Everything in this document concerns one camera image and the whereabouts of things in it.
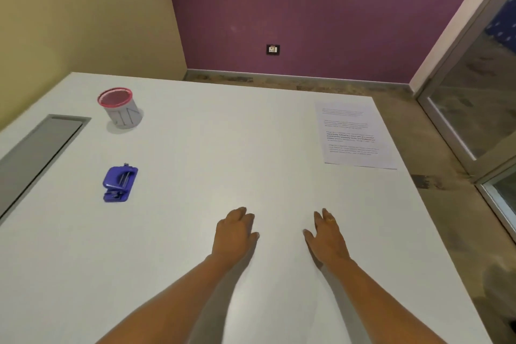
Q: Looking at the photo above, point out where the person's right hand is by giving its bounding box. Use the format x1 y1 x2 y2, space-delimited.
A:
303 208 352 267

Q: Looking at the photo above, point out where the person's left hand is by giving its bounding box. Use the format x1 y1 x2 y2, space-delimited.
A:
211 207 260 263

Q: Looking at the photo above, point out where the person's right forearm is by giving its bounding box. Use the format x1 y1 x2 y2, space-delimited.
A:
322 257 446 344

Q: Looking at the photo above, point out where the person's left forearm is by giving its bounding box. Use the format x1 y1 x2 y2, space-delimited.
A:
95 253 242 344

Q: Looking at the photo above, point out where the printed white paper sheet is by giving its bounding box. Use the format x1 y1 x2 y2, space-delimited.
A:
315 101 398 170

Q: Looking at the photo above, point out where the blue hole punch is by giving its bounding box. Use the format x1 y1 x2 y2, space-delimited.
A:
103 163 139 203

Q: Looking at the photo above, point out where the pink-rimmed mesh pen holder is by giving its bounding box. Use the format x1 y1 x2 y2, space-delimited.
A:
97 87 144 130

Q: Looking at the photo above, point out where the glass door with metal frame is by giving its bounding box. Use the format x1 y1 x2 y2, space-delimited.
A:
416 0 516 241

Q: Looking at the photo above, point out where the grey table cable tray cover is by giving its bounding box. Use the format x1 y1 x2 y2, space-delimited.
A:
0 114 92 219

